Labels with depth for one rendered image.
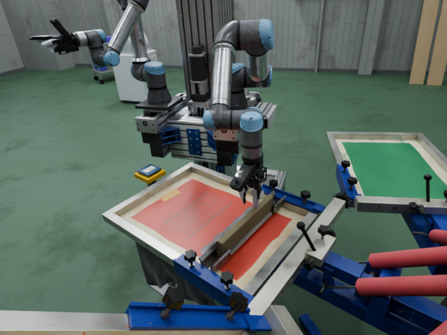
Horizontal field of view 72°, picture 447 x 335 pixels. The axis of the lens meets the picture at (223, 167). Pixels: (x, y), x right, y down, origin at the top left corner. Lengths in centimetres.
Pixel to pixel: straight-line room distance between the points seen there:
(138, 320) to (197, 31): 161
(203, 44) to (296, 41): 642
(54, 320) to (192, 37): 165
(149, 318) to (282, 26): 792
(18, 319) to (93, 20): 1029
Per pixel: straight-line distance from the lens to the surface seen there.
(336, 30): 818
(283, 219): 139
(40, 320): 64
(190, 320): 72
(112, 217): 147
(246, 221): 121
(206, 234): 132
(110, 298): 249
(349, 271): 111
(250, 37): 133
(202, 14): 193
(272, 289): 101
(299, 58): 832
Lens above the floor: 183
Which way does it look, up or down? 30 degrees down
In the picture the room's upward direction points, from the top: 3 degrees counter-clockwise
